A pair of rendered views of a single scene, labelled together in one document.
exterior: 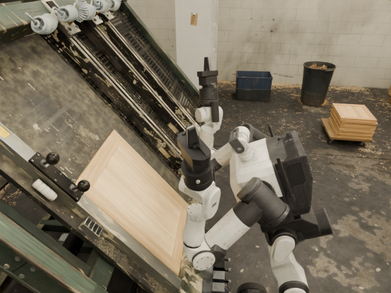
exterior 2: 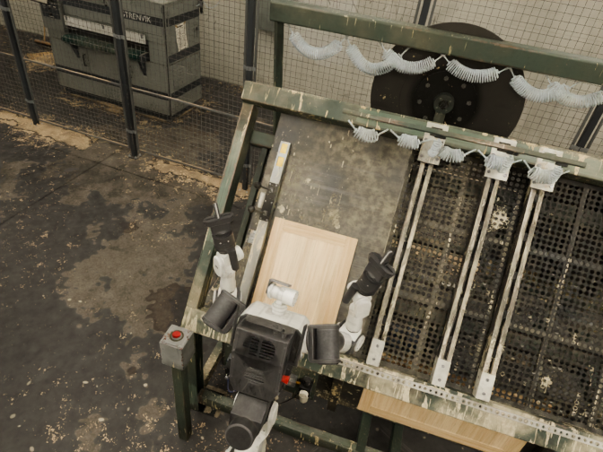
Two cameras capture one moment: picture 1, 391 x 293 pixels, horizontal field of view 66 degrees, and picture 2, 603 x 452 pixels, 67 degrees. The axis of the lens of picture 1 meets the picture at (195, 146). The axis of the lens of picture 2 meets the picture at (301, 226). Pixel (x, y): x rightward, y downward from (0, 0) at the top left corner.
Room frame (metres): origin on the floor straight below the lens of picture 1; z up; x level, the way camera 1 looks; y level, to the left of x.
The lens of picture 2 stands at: (1.22, -1.42, 2.72)
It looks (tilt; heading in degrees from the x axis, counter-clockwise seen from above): 37 degrees down; 97
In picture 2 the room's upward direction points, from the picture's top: 8 degrees clockwise
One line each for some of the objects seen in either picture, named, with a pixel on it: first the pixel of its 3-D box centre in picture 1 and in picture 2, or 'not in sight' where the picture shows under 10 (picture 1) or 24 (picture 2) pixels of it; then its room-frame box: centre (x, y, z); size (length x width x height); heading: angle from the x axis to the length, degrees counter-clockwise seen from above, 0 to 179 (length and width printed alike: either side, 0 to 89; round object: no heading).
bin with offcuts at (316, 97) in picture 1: (315, 84); not in sight; (5.01, -2.05, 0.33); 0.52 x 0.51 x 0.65; 171
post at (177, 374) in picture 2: not in sight; (182, 400); (0.54, -0.13, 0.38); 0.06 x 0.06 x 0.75; 85
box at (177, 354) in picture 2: not in sight; (178, 347); (0.54, -0.13, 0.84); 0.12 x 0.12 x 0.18; 85
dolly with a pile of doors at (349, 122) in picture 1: (345, 123); not in sight; (3.71, -2.03, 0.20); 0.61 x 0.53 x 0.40; 171
